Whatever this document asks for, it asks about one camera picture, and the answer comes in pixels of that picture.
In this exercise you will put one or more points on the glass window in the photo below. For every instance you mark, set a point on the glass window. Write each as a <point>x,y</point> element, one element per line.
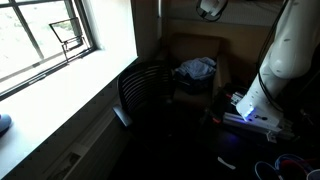
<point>26,43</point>

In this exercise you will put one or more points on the black backpack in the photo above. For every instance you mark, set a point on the black backpack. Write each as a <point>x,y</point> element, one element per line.
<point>191,85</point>

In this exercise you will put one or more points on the red blue fabric item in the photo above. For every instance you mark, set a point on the red blue fabric item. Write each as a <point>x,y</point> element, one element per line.
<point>4,123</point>

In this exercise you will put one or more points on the black hinged window pane frame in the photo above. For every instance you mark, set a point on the black hinged window pane frame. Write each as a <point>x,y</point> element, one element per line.
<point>71,33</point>

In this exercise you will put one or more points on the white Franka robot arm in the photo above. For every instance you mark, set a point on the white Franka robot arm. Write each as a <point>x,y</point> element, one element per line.
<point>286,60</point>

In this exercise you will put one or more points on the brown leather armchair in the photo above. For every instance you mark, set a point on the brown leather armchair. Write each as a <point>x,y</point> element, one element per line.
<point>196,46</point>

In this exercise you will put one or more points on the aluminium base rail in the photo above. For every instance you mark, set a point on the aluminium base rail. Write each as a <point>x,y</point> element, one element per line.
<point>256,125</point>

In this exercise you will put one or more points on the white paper scrap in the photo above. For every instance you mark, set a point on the white paper scrap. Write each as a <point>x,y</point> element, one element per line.
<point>226,163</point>

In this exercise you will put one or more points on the black mesh office chair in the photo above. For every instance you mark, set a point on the black mesh office chair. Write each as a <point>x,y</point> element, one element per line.
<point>143,90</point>

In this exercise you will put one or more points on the black low table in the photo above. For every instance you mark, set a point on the black low table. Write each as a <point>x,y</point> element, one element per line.
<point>230,133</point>

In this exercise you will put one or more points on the blue-grey shirt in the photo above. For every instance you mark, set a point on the blue-grey shirt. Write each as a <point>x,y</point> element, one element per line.
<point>196,68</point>

